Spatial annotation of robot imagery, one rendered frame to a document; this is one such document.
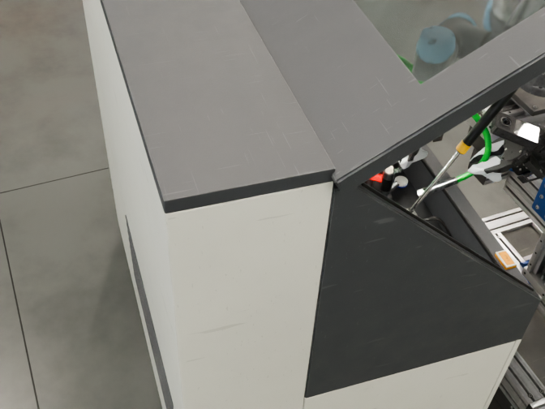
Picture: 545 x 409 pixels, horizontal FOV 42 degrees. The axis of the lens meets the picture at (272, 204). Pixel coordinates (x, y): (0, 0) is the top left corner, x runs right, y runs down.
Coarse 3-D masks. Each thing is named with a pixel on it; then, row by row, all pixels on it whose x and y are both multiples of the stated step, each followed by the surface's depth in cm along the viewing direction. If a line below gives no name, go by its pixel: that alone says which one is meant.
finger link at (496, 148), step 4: (492, 144) 156; (496, 144) 155; (500, 144) 154; (484, 148) 158; (492, 148) 156; (496, 148) 155; (500, 148) 154; (480, 152) 158; (492, 152) 155; (496, 152) 155; (500, 152) 155; (476, 156) 158; (480, 156) 158; (492, 156) 158; (496, 156) 158; (500, 156) 157; (472, 160) 160; (476, 160) 159
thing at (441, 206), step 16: (432, 160) 201; (416, 176) 207; (432, 176) 197; (448, 176) 196; (448, 192) 191; (432, 208) 201; (448, 208) 192; (464, 208) 187; (448, 224) 194; (464, 224) 186; (480, 224) 183; (464, 240) 188; (480, 240) 179; (496, 240) 179; (512, 272) 172
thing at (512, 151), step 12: (504, 144) 153; (516, 144) 150; (504, 156) 151; (516, 156) 148; (528, 156) 148; (540, 156) 148; (516, 168) 152; (528, 168) 149; (540, 168) 150; (528, 180) 153
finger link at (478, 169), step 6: (480, 162) 156; (486, 162) 155; (492, 162) 153; (498, 162) 152; (474, 168) 157; (480, 168) 155; (486, 174) 156; (492, 174) 156; (498, 174) 155; (492, 180) 157; (498, 180) 157
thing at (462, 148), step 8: (512, 96) 117; (496, 104) 118; (504, 104) 118; (488, 112) 119; (496, 112) 119; (480, 120) 121; (488, 120) 120; (472, 128) 122; (480, 128) 121; (472, 136) 122; (464, 144) 123; (464, 152) 124; (440, 176) 128; (432, 184) 129; (424, 192) 130; (416, 200) 132; (408, 208) 134
